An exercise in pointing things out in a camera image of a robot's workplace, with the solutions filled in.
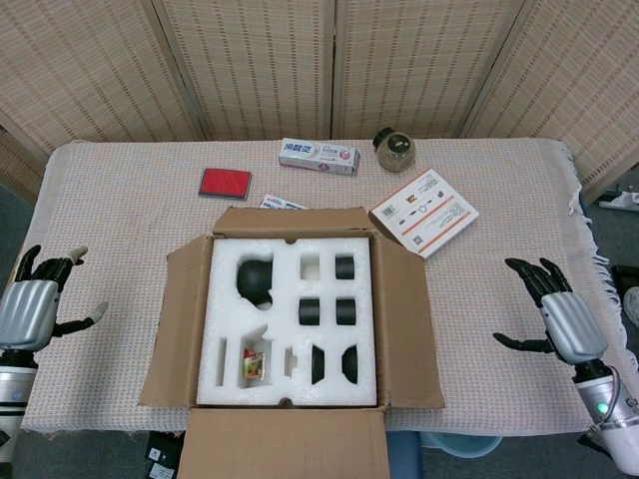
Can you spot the white pink toothpaste box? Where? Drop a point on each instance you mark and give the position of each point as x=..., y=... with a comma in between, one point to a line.
x=319, y=157

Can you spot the black device with white labels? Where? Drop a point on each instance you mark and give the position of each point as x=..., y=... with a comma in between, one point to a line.
x=162, y=454

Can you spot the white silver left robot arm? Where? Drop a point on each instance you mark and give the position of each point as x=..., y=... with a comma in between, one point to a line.
x=12, y=399

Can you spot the beige woven tablecloth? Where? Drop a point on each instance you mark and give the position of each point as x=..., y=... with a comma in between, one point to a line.
x=100, y=209

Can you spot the white orange-striped product box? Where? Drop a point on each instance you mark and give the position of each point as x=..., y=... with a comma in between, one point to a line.
x=429, y=214

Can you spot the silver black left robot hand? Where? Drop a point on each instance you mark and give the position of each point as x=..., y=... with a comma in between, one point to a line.
x=25, y=314

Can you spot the blue white toothpaste box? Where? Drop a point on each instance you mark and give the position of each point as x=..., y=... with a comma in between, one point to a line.
x=277, y=201

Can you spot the brown cardboard box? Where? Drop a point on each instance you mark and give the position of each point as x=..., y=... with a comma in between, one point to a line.
x=284, y=444

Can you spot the light blue bucket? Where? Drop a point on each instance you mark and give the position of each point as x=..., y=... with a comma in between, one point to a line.
x=464, y=444

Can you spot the red ink pad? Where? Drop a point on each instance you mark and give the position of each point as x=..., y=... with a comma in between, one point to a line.
x=224, y=183

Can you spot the small colourful snack packet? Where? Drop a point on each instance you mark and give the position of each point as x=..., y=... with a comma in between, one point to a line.
x=253, y=365

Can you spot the black cup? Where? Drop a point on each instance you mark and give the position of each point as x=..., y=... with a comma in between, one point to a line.
x=346, y=312
x=345, y=267
x=309, y=312

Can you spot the woven bamboo folding screen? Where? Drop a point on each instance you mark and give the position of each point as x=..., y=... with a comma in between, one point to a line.
x=249, y=65

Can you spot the black teapot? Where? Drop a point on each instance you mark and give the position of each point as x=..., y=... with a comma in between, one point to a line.
x=252, y=282

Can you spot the white sneaker shoe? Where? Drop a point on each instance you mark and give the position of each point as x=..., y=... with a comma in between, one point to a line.
x=621, y=199

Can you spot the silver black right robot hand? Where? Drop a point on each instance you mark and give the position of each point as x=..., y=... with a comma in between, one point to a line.
x=574, y=329

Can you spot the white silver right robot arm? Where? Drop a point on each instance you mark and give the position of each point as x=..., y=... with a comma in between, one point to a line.
x=609, y=414

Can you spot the glass jar with black lid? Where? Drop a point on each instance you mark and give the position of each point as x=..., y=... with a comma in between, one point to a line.
x=397, y=152

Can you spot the white foam insert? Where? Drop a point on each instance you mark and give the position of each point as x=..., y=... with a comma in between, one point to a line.
x=284, y=329

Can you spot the blue chair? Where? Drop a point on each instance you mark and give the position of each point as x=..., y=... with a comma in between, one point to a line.
x=404, y=454

